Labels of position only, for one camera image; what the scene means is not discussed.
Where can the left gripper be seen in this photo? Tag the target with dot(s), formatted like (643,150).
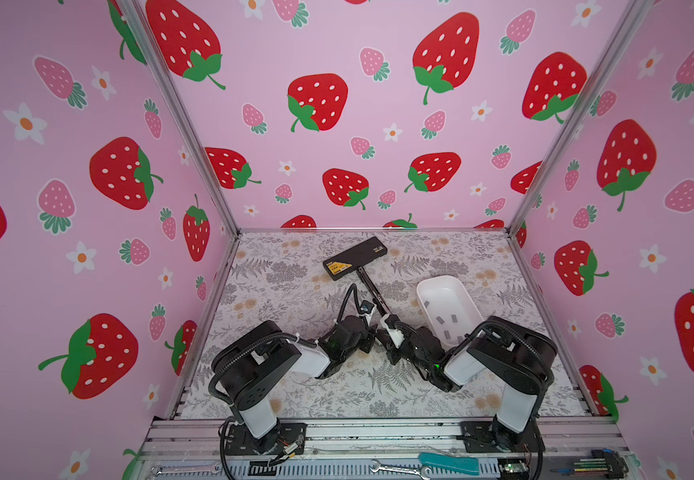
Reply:
(369,338)

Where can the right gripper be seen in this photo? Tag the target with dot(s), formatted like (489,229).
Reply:
(390,346)

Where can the black stapler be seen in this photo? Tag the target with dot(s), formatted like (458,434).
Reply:
(355,259)

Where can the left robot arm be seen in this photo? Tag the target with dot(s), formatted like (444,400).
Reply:
(245,372)

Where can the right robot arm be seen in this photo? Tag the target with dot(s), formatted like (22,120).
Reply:
(522,358)

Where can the white plastic tray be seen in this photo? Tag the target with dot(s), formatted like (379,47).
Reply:
(443,296)

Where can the silver wrench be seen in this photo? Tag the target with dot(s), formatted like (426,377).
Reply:
(423,472)
(211,469)

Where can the green circuit board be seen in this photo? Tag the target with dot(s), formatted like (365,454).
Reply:
(512,469)

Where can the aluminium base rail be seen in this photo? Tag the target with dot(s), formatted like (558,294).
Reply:
(344,448)

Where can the teal handled tool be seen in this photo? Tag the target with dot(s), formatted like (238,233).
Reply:
(463,465)

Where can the black connector with coloured wires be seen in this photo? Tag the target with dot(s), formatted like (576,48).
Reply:
(603,463)

